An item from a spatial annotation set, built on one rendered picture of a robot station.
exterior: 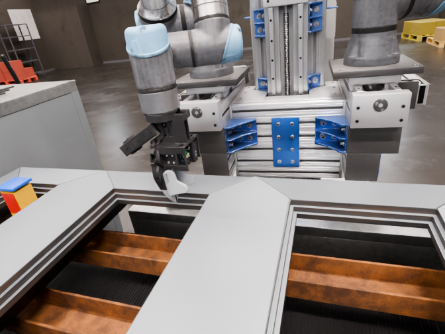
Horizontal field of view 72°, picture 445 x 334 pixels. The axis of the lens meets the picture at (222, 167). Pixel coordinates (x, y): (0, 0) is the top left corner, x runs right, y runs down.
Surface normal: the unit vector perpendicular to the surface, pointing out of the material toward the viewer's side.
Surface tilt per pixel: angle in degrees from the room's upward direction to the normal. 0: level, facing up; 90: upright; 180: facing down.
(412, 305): 90
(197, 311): 0
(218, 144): 90
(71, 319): 0
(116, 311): 90
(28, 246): 0
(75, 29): 90
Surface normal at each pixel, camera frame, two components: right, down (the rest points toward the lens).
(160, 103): 0.20, 0.41
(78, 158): 0.95, 0.04
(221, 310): -0.11, -0.89
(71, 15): -0.25, 0.46
